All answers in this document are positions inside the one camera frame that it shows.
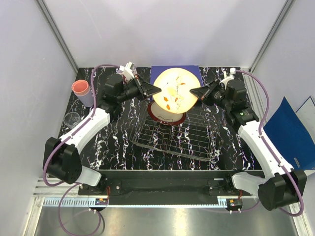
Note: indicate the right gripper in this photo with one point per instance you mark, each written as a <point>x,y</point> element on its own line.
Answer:
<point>204,93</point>

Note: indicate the lavender plastic cup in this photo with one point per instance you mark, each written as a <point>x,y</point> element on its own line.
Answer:
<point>87,99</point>

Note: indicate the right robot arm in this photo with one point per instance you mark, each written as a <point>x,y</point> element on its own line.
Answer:
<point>281,185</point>

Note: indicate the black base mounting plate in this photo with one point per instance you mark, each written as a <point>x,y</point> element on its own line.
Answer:
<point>165,188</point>

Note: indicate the cream floral plate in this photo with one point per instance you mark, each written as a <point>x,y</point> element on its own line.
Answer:
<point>175,84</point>

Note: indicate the red rimmed cream plate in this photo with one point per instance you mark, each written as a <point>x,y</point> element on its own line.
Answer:
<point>167,118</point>

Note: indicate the white cable duct rail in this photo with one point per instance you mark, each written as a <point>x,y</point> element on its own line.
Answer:
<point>75,202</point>

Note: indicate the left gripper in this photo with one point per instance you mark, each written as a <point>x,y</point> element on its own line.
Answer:
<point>144,89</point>

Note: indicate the blue folder outside cell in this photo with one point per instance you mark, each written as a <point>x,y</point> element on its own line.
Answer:
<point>291,138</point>

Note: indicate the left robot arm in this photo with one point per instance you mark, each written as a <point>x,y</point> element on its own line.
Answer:
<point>62,155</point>

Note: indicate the black wire dish rack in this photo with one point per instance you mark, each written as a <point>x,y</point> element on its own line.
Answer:
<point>195,138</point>

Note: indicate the blue ring binder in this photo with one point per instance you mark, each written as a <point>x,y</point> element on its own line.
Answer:
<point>157,70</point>

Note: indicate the clear glass tumbler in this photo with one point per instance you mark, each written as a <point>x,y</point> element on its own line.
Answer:
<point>71,119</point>

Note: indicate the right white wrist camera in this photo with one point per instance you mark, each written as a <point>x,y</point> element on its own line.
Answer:
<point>228,77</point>

